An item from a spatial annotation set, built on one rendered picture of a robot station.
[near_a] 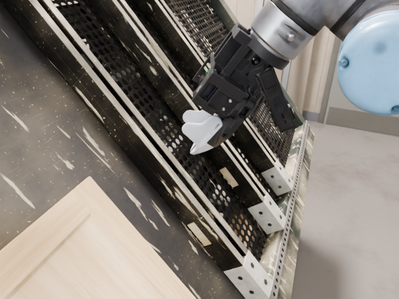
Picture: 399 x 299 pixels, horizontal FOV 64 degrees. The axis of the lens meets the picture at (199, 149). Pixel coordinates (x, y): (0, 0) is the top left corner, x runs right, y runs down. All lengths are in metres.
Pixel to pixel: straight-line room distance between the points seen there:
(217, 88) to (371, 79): 0.23
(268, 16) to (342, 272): 2.11
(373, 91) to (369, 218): 2.63
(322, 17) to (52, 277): 0.57
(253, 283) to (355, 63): 0.76
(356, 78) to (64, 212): 0.55
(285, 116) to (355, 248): 2.15
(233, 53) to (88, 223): 0.43
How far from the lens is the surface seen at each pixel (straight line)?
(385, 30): 0.28
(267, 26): 0.43
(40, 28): 0.85
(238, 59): 0.45
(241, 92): 0.45
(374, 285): 2.42
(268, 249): 1.15
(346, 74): 0.28
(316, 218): 2.73
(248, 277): 0.94
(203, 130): 0.49
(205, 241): 0.90
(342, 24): 0.43
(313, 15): 0.43
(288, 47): 0.43
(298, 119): 1.97
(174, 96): 1.03
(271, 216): 1.15
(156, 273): 0.76
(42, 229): 0.65
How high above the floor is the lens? 1.72
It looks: 30 degrees down
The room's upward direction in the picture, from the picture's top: straight up
